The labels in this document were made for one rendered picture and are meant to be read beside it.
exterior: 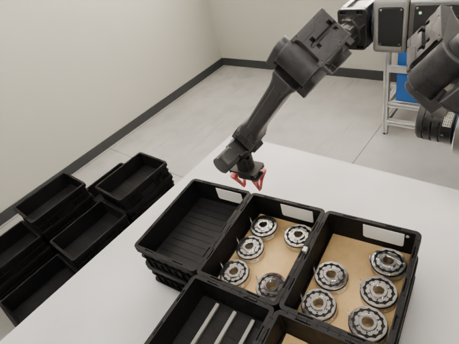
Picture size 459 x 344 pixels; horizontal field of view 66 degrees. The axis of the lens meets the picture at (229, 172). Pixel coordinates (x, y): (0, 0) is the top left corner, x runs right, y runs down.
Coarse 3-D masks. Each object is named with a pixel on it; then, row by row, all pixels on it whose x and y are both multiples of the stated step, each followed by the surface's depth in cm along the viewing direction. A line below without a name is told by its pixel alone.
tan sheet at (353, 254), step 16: (336, 240) 125; (352, 240) 123; (336, 256) 120; (352, 256) 119; (368, 256) 117; (352, 272) 114; (368, 272) 113; (352, 288) 110; (400, 288) 106; (352, 304) 106; (336, 320) 104
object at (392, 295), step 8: (368, 280) 108; (376, 280) 107; (384, 280) 106; (368, 288) 106; (392, 288) 104; (368, 296) 104; (392, 296) 102; (376, 304) 101; (384, 304) 101; (392, 304) 101
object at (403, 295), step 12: (324, 216) 122; (348, 216) 119; (396, 228) 111; (312, 240) 115; (420, 240) 106; (300, 264) 109; (408, 264) 101; (408, 276) 98; (288, 288) 104; (288, 312) 99; (300, 312) 98; (396, 312) 92; (324, 324) 94; (396, 324) 89; (348, 336) 90; (360, 336) 89
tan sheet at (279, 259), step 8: (280, 224) 137; (288, 224) 136; (296, 224) 135; (248, 232) 138; (280, 232) 134; (272, 240) 132; (280, 240) 131; (272, 248) 129; (280, 248) 128; (288, 248) 127; (232, 256) 131; (264, 256) 127; (272, 256) 126; (280, 256) 126; (288, 256) 125; (296, 256) 124; (248, 264) 126; (256, 264) 125; (264, 264) 125; (272, 264) 124; (280, 264) 123; (288, 264) 122; (256, 272) 123; (264, 272) 122; (280, 272) 121; (288, 272) 120; (256, 280) 120; (248, 288) 119; (272, 288) 117
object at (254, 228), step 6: (258, 216) 138; (264, 216) 138; (270, 216) 137; (252, 222) 137; (270, 222) 135; (276, 222) 134; (252, 228) 135; (270, 228) 132; (258, 234) 131; (264, 234) 131
